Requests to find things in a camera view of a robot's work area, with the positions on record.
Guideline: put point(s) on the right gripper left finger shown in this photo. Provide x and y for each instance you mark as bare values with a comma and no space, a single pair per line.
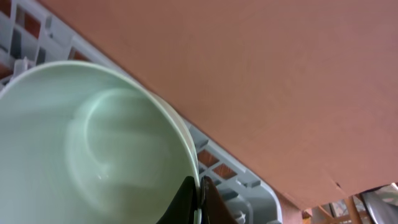
182,208

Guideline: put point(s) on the grey dishwasher rack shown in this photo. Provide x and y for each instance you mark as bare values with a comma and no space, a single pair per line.
31,35

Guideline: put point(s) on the green bowl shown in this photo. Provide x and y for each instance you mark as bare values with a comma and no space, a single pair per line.
82,143

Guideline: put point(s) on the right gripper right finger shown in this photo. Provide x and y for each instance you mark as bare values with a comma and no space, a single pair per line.
213,208

